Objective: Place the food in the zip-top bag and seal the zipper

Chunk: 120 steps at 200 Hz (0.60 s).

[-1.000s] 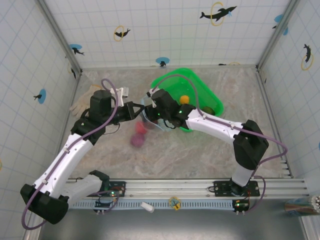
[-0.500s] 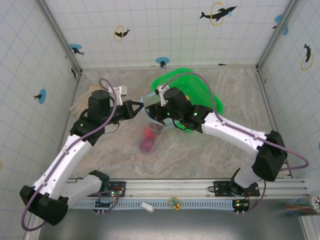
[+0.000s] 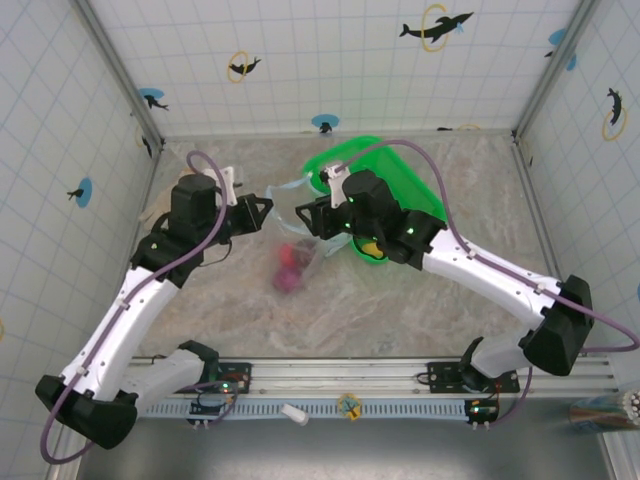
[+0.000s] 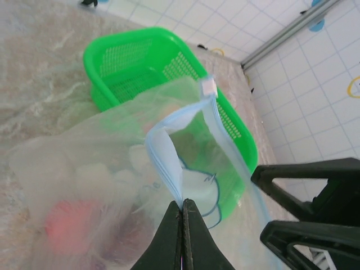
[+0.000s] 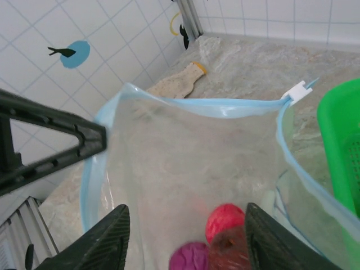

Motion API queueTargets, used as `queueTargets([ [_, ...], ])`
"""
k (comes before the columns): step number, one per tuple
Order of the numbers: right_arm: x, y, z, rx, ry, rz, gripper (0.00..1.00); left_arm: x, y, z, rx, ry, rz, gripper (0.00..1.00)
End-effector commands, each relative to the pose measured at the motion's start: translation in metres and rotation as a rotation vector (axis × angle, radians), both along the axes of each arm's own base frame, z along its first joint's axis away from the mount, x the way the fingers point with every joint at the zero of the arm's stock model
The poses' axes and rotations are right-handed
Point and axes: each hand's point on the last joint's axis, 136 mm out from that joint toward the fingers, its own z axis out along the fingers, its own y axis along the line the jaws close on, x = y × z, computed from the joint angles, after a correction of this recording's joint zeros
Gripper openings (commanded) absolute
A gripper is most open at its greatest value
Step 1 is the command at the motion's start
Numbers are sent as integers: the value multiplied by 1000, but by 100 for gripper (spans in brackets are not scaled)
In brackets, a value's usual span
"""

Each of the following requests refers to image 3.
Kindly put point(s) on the clear zip-top bag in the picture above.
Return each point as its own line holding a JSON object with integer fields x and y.
{"x": 312, "y": 260}

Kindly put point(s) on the pink red toy fruit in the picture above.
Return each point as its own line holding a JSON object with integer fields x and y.
{"x": 287, "y": 255}

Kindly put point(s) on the green plastic basket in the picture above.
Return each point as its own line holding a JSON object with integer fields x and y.
{"x": 395, "y": 165}

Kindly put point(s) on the purple toy cabbage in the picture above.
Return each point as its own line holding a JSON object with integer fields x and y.
{"x": 286, "y": 280}

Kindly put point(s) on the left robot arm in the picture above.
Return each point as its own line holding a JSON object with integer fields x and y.
{"x": 125, "y": 320}

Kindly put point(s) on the blue circle seal sticker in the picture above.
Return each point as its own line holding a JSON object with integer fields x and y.
{"x": 325, "y": 122}

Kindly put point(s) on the white cotton glove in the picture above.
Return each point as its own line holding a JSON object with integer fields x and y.
{"x": 152, "y": 210}

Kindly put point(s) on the yellow toy lemon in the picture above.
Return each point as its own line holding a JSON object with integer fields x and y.
{"x": 371, "y": 250}

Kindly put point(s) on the blue circle fish sticker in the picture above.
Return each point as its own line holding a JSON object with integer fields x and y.
{"x": 82, "y": 192}

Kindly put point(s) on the blue circle shark sticker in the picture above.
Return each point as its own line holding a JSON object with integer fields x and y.
{"x": 152, "y": 97}

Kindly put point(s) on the round tree sticker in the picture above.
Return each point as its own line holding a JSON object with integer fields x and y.
{"x": 349, "y": 406}

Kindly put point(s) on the small white plastic piece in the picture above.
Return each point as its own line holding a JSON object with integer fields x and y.
{"x": 295, "y": 415}

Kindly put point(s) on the left controller board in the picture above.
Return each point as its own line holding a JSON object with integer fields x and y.
{"x": 212, "y": 407}

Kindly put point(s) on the controller board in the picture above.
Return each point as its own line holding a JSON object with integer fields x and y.
{"x": 482, "y": 411}
{"x": 212, "y": 407}

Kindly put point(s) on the right controller board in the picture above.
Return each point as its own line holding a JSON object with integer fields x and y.
{"x": 482, "y": 411}

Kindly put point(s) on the tube container with sticks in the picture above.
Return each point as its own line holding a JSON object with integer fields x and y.
{"x": 607, "y": 412}

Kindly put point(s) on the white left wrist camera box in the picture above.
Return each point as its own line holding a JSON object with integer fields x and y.
{"x": 226, "y": 185}

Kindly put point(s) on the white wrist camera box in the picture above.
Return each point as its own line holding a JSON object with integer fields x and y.
{"x": 226, "y": 185}
{"x": 334, "y": 187}

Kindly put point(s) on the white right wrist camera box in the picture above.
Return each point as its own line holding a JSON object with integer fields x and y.
{"x": 334, "y": 187}

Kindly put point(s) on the aluminium mounting rail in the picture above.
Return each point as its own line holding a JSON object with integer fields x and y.
{"x": 340, "y": 372}

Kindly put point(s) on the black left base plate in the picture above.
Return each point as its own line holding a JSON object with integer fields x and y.
{"x": 240, "y": 372}

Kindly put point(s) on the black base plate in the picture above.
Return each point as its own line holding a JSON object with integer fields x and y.
{"x": 240, "y": 372}
{"x": 445, "y": 375}

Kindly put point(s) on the aluminium frame post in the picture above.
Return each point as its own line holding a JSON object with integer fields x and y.
{"x": 555, "y": 70}
{"x": 122, "y": 80}

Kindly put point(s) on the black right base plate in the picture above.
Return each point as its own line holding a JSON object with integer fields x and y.
{"x": 445, "y": 375}

